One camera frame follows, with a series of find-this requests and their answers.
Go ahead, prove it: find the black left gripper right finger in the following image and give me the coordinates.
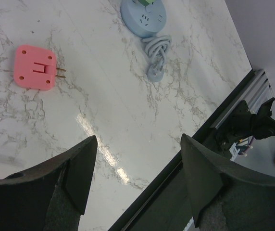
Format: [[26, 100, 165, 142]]
[[181, 134, 275, 231]]

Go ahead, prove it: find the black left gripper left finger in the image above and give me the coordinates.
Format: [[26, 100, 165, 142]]
[[0, 136, 97, 231]]

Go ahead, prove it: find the coral square adapter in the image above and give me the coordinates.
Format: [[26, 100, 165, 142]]
[[13, 44, 66, 91]]

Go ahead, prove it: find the blue round power strip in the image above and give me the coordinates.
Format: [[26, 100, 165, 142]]
[[120, 0, 172, 83]]

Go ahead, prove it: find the green cube plug adapter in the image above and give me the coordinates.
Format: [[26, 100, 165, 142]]
[[138, 0, 155, 6]]

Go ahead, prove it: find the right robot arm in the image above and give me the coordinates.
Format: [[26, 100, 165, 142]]
[[214, 97, 275, 152]]

